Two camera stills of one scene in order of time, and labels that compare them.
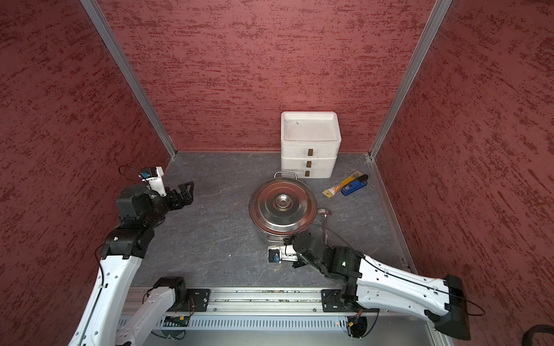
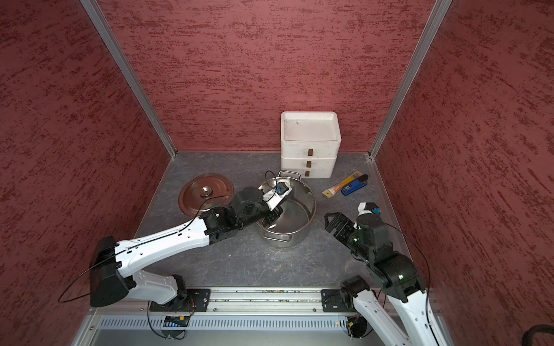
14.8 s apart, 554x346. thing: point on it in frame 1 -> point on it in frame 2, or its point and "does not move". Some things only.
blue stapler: (361, 182) does not move
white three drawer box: (309, 141) does not move
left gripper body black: (172, 200) -> (270, 215)
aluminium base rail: (243, 300) does not move
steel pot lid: (283, 206) -> (204, 192)
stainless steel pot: (283, 205) does not move
